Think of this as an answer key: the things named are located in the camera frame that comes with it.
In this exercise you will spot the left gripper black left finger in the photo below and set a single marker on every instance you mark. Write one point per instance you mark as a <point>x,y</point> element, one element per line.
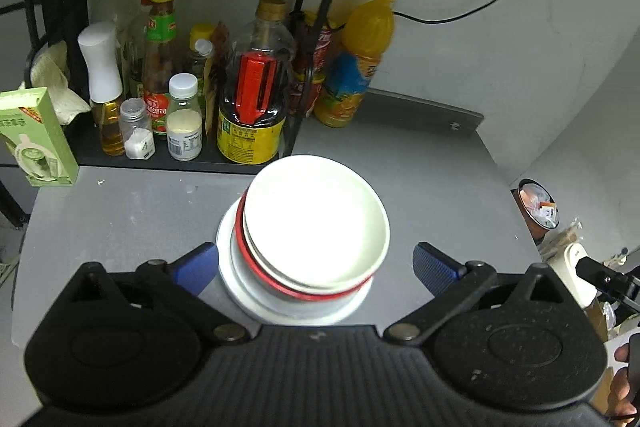
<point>177,286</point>

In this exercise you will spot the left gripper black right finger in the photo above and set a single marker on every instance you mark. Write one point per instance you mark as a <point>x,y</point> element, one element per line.
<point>456,288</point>

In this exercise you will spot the red plate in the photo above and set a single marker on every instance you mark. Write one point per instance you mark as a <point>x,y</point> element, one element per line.
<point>373,230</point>

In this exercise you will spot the small white bowl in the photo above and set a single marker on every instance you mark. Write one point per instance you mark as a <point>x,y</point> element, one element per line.
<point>312,263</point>

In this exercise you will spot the person's right hand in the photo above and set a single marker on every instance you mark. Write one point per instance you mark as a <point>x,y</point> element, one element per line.
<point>619,404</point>

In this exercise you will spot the cardboard box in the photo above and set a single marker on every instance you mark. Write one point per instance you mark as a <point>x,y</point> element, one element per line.
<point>603,319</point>

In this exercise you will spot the small clear spice jar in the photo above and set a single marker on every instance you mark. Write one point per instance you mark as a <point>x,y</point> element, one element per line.
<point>135,125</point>

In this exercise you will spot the white cap seasoning jar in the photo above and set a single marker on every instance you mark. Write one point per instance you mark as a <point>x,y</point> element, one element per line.
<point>184,120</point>

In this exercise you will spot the large soy sauce bottle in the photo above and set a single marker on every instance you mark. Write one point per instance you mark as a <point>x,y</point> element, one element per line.
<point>253,104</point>

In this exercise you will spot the green carton box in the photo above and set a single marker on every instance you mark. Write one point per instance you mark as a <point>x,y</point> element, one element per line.
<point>33,136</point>

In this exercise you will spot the red drink can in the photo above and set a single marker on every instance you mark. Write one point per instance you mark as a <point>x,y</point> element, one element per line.
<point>297,90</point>
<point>321,45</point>

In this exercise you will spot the green label sauce bottle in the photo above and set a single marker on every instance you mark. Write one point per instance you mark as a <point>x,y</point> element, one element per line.
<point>159,62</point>

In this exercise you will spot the crumpled paper towel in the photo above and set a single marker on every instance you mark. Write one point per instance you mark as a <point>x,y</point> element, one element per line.
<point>50,71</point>

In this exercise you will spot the white spray oil bottle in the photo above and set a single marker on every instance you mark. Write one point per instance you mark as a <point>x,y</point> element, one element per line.
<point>97,43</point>

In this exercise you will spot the orange juice bottle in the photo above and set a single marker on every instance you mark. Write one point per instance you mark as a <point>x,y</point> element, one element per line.
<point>367,35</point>

